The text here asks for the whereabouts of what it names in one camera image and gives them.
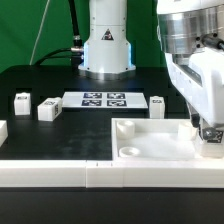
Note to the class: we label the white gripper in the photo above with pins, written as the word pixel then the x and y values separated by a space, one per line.
pixel 201 83

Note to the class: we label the white square tabletop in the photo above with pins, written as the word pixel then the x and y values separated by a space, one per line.
pixel 153 139

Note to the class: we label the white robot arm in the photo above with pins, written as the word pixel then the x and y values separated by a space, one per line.
pixel 191 35

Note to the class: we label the white U-shaped fence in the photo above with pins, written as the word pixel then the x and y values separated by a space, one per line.
pixel 202 172

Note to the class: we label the white marker sheet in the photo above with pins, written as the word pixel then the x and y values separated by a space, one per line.
pixel 104 100

